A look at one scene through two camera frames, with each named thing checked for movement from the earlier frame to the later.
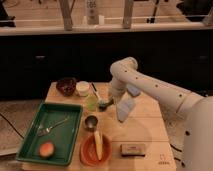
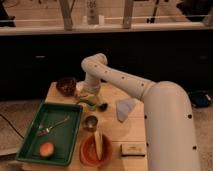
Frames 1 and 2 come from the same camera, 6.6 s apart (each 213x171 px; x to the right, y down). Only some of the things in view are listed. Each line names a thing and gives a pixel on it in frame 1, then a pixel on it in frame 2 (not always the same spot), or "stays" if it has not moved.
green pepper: x=102 y=104 -> x=88 y=102
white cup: x=83 y=88 stays
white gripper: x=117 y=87 -> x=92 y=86
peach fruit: x=46 y=149 stays
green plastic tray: x=57 y=123 stays
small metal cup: x=91 y=122 stays
